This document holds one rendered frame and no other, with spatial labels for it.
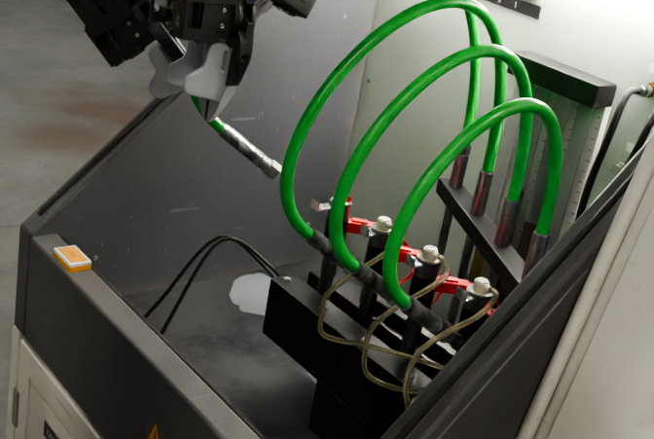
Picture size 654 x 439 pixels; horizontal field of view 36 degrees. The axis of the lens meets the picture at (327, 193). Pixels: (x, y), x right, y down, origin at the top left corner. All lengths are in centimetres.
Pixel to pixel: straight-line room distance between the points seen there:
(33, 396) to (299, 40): 63
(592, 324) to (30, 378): 81
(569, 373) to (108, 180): 70
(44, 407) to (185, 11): 66
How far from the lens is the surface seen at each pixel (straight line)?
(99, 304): 125
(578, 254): 99
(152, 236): 149
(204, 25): 101
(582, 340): 100
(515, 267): 116
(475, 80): 131
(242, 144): 124
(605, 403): 99
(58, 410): 140
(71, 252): 133
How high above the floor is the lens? 156
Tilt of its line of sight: 22 degrees down
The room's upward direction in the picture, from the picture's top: 10 degrees clockwise
